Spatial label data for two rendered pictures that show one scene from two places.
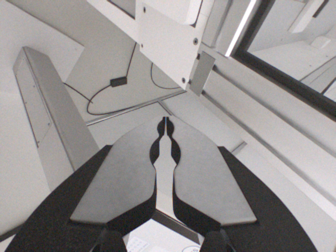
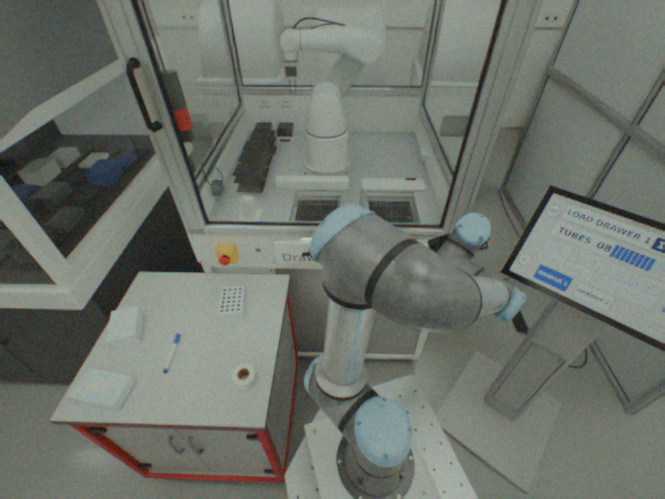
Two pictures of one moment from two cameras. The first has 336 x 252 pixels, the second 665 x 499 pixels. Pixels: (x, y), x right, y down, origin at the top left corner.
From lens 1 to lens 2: 1.09 m
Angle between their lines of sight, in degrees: 50
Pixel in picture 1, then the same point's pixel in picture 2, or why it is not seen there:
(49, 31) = (465, 376)
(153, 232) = (537, 237)
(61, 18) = (451, 365)
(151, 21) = not seen: hidden behind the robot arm
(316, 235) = not seen: outside the picture
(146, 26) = not seen: hidden behind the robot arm
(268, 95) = (449, 216)
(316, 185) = (472, 192)
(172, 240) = (542, 225)
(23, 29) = (467, 395)
